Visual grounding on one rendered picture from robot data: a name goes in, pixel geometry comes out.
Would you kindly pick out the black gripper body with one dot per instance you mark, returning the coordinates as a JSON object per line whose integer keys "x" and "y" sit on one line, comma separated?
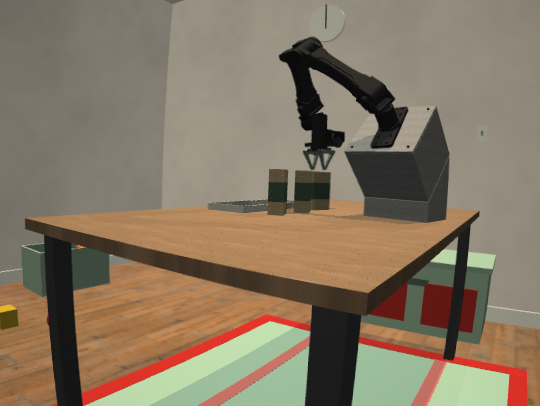
{"x": 318, "y": 139}

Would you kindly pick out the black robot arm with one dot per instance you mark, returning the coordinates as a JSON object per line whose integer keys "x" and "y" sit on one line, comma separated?
{"x": 369, "y": 92}

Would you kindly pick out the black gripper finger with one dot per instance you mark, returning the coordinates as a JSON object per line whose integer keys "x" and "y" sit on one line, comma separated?
{"x": 321, "y": 155}
{"x": 306, "y": 154}

